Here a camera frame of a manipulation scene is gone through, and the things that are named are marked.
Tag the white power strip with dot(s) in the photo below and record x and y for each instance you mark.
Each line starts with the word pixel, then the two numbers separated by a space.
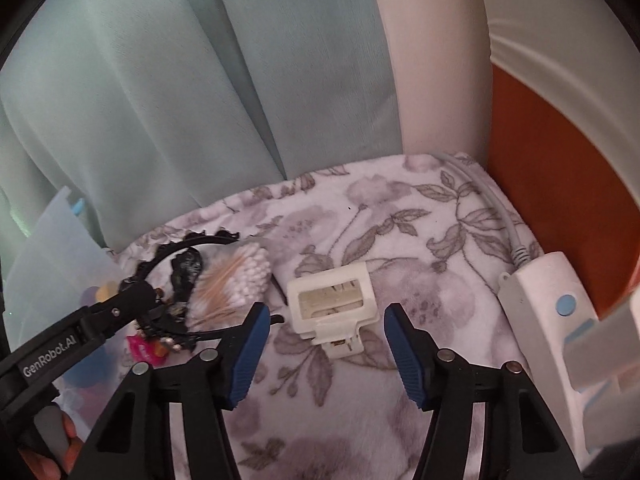
pixel 535 310

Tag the small pink toy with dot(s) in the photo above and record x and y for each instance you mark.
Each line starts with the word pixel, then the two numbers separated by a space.
pixel 142 349

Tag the pale green curtain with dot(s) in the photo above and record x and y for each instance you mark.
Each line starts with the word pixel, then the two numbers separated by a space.
pixel 150 85

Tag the brown wooden sofa frame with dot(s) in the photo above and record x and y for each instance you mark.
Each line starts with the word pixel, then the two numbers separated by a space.
pixel 550 160

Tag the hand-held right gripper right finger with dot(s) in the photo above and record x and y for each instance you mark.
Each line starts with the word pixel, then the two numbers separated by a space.
pixel 407 355

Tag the cotton swab pack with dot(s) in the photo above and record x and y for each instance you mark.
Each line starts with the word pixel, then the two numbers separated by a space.
pixel 235 275

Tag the black lace headband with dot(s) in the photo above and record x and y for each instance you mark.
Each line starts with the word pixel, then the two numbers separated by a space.
pixel 220 237

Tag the person's left hand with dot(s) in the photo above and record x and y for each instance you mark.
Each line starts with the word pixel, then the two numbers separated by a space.
pixel 47 470

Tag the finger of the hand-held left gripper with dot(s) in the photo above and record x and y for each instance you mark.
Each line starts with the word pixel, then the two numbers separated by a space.
pixel 125 305

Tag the purple and yellow toy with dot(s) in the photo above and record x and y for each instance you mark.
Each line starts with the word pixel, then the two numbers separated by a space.
pixel 97 292

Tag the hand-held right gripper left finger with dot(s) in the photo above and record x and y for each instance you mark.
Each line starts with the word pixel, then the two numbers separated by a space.
pixel 245 355

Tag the white clip-on device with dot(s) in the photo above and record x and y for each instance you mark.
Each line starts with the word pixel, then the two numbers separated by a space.
pixel 332 295

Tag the clear plastic container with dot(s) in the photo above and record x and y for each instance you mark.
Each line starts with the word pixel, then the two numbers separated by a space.
pixel 50 260

